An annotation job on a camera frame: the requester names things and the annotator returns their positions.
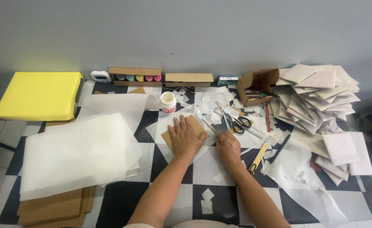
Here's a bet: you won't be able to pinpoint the black pen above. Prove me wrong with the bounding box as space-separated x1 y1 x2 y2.
269 134 291 164

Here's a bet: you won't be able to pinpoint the dark red flat piece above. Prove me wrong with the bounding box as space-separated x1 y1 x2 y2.
309 153 322 173

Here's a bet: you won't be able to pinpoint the thin brown wooden sticks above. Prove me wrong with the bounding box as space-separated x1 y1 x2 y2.
162 86 197 95

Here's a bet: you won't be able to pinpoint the stack of brown cardboard sheets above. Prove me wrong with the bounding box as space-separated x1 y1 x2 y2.
16 185 96 228

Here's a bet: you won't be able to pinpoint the brown cardboard square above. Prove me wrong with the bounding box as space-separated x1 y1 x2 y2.
161 114 210 153

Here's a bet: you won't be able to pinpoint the yellow wrapped paper ream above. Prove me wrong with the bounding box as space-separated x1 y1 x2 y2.
0 72 85 122

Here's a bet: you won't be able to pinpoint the large pile of white envelopes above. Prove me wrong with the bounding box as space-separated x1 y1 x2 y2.
269 64 361 136

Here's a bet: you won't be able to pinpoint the curled translucent paper sheet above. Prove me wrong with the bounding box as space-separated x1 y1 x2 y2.
78 93 162 128

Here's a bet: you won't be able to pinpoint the black handled scissors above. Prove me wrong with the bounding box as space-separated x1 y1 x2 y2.
215 101 252 135

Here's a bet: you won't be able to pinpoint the black white checkered table cover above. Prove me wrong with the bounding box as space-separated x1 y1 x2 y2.
0 80 372 228

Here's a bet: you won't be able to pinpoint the stack of translucent paper sheets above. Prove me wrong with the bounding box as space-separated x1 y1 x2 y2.
19 112 143 202

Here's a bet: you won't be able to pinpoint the person's right hand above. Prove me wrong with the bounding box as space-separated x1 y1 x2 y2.
215 131 242 166

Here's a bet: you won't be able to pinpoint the closed long cardboard box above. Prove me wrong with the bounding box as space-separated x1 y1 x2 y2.
165 73 214 88

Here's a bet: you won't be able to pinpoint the white paper square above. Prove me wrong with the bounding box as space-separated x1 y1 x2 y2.
201 200 214 215
201 188 215 203

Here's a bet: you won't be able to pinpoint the small green white carton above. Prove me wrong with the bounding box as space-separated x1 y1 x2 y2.
217 75 242 86

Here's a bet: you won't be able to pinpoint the large crumpled translucent sheet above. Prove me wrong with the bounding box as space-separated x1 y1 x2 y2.
261 139 349 228

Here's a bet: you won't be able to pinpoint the white digital timer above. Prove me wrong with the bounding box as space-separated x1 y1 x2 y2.
90 70 112 83

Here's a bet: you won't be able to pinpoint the metal tools in box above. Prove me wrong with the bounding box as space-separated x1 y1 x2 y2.
244 88 280 99

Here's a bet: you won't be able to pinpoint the yellow utility knife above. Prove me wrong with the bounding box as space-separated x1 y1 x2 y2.
248 136 272 175

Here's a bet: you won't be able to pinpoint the open cardboard box of paints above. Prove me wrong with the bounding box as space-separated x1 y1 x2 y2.
108 67 163 87

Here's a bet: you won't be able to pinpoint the open cardboard tool box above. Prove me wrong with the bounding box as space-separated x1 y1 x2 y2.
235 68 280 107

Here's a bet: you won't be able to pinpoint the red pencil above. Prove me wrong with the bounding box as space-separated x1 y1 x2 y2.
264 103 271 133

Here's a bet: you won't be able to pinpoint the clear plastic ruler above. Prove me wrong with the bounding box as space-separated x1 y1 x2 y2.
213 107 266 139

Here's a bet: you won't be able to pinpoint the white glue bottle red label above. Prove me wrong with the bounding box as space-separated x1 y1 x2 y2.
160 91 177 115

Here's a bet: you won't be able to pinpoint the small stack of white envelopes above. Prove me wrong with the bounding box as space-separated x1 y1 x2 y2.
312 131 372 187

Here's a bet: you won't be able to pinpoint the white sheet under cardboard square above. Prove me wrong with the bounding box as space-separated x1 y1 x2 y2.
145 112 224 163

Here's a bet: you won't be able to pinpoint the scattered white paper scraps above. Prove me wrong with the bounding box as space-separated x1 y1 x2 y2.
172 85 292 149

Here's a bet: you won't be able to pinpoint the thin glue stick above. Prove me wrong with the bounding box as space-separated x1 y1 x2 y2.
201 117 218 134

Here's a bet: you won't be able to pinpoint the person's left hand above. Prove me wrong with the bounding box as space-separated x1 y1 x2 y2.
168 114 207 156

